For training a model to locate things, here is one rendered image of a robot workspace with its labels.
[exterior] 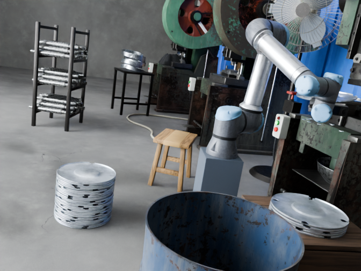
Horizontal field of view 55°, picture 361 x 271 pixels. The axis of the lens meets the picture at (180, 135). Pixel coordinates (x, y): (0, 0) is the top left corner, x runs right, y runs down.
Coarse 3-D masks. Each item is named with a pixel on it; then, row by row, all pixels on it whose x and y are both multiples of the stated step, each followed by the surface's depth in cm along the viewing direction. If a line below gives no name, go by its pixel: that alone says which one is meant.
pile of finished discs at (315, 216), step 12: (288, 192) 148; (276, 204) 135; (288, 204) 137; (300, 204) 137; (312, 204) 139; (324, 204) 142; (288, 216) 125; (300, 216) 127; (312, 216) 128; (324, 216) 130; (336, 216) 132; (300, 228) 126; (312, 228) 121; (324, 228) 120; (336, 228) 121
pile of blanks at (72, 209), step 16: (64, 192) 166; (80, 192) 164; (96, 192) 166; (112, 192) 176; (64, 208) 167; (80, 208) 166; (96, 208) 169; (64, 224) 169; (80, 224) 168; (96, 224) 172
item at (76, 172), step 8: (64, 168) 178; (72, 168) 179; (80, 168) 179; (88, 168) 181; (96, 168) 184; (104, 168) 186; (64, 176) 168; (72, 176) 169; (80, 176) 170; (88, 176) 171; (96, 176) 173; (104, 176) 175; (112, 176) 177
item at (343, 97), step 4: (340, 92) 186; (344, 92) 184; (304, 96) 178; (340, 96) 176; (344, 96) 176; (348, 96) 176; (352, 96) 176; (356, 96) 174; (336, 100) 167; (340, 100) 167; (344, 100) 167; (348, 100) 164; (352, 100) 166
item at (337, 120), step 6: (336, 102) 172; (342, 102) 173; (348, 102) 174; (354, 102) 175; (360, 102) 179; (354, 108) 179; (348, 114) 179; (354, 114) 180; (330, 120) 186; (336, 120) 180; (342, 120) 179
